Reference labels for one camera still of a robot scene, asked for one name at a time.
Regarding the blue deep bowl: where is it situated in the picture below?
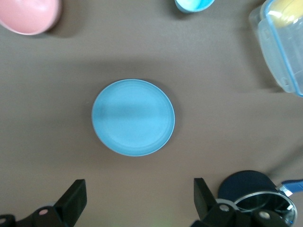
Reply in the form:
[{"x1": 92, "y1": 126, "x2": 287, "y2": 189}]
[{"x1": 174, "y1": 0, "x2": 215, "y2": 14}]

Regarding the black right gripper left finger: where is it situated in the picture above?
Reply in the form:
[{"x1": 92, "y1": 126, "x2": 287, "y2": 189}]
[{"x1": 30, "y1": 179, "x2": 87, "y2": 227}]

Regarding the yellow food piece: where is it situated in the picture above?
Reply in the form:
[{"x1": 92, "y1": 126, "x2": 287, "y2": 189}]
[{"x1": 269, "y1": 0, "x2": 303, "y2": 28}]

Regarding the clear plastic lidded container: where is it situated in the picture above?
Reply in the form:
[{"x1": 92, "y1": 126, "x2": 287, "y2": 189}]
[{"x1": 249, "y1": 0, "x2": 303, "y2": 97}]

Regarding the blue shallow bowl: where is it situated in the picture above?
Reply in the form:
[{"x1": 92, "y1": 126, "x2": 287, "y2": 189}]
[{"x1": 91, "y1": 79, "x2": 176, "y2": 157}]

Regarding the pink deep bowl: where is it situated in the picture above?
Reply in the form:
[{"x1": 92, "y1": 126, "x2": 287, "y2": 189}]
[{"x1": 0, "y1": 0, "x2": 63, "y2": 36}]

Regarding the dark blue saucepan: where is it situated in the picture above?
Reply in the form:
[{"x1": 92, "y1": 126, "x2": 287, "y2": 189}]
[{"x1": 218, "y1": 169, "x2": 303, "y2": 227}]

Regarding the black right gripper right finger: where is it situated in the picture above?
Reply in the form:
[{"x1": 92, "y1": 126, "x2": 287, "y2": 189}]
[{"x1": 190, "y1": 177, "x2": 255, "y2": 227}]

